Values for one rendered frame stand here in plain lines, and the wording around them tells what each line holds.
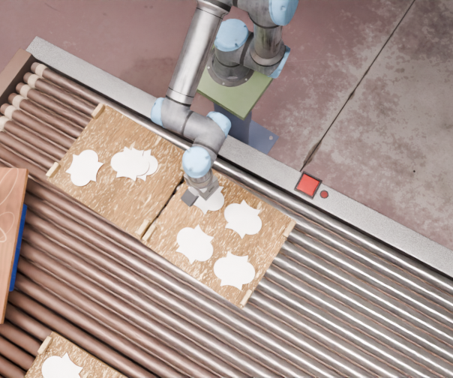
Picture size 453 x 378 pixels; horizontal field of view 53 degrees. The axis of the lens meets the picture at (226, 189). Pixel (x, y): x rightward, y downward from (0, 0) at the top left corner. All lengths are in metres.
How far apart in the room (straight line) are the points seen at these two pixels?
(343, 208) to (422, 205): 1.14
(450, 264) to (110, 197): 1.18
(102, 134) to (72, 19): 1.58
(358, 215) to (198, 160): 0.68
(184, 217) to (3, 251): 0.59
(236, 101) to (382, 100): 1.32
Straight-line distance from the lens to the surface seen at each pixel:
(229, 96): 1.77
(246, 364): 1.58
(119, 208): 1.64
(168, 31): 3.03
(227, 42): 1.61
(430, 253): 1.71
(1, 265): 1.63
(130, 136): 1.71
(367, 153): 2.73
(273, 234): 1.58
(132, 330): 1.61
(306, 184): 1.63
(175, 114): 1.28
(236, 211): 1.57
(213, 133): 1.26
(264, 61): 1.57
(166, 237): 1.59
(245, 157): 1.66
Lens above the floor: 2.49
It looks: 75 degrees down
